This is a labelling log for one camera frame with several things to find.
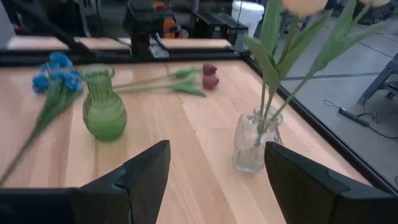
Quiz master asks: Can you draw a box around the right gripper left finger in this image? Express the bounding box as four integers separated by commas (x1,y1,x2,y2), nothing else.
0,139,171,224

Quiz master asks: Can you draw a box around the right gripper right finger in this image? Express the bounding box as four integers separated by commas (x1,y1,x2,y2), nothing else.
264,141,398,224

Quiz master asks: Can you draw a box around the black power strip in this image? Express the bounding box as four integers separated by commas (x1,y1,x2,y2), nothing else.
338,106,371,128

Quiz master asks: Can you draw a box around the green ribbed glass vase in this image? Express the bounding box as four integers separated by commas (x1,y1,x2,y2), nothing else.
79,64,128,142

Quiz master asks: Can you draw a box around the blue artificial flower bunch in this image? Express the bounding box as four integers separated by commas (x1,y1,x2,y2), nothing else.
0,52,84,187

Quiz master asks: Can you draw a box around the clear cut glass vase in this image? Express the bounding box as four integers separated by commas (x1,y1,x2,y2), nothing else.
233,105,284,174

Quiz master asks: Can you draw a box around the peach artificial tulip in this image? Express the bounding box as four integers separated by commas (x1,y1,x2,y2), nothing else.
243,0,282,147
257,0,391,147
261,0,333,147

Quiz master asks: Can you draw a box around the dark red artificial tulip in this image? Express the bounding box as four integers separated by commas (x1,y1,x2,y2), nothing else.
113,75,220,98
113,63,218,90

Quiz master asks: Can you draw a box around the black equipment cart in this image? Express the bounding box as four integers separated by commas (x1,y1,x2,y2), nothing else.
188,11,249,50

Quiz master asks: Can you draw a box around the white plastic bucket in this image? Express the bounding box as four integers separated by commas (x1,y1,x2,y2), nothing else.
231,0,266,38

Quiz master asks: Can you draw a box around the black aluminium table frame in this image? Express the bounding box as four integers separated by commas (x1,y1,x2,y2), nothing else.
0,0,398,195

